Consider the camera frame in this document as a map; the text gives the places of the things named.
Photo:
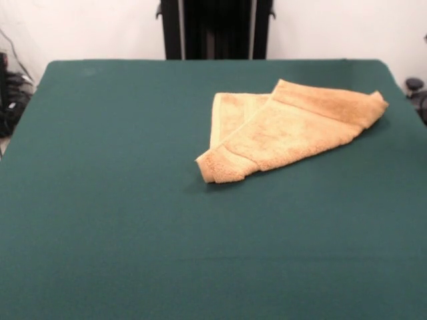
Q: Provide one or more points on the tan terry towel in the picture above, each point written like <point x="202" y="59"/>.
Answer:
<point x="287" y="133"/>

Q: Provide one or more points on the dark green table cloth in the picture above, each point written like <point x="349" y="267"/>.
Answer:
<point x="100" y="233"/>

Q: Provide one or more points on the dark stand base with knob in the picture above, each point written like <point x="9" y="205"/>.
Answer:
<point x="413" y="83"/>
<point x="16" y="100"/>

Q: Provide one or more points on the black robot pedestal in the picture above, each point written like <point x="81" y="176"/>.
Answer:
<point x="217" y="33"/>

